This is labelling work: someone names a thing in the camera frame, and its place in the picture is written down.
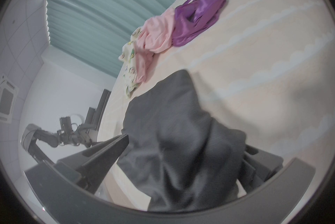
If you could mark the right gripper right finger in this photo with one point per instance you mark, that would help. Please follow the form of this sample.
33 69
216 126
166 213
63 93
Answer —
264 165

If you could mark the purple garment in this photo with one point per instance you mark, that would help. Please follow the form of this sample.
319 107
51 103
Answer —
193 18

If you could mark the black dressing table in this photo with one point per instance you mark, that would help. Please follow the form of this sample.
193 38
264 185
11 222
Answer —
90 115

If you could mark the black T-shirt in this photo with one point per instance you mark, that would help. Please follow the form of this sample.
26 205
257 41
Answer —
183 139

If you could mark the pink garment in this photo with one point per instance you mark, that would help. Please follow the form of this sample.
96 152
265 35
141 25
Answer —
157 34

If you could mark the white air conditioner vent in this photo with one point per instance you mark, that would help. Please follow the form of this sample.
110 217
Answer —
7 99

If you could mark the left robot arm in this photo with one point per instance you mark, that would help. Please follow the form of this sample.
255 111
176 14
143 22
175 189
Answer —
47 136

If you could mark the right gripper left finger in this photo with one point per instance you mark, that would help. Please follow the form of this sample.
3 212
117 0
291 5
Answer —
99 162

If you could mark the black chest of drawers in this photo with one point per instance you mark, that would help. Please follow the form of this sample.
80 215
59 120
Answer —
103 107

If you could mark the white printed pyjama top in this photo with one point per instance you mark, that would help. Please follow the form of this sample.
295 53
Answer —
129 71

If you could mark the bed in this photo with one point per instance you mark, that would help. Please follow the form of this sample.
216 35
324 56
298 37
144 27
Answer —
261 47

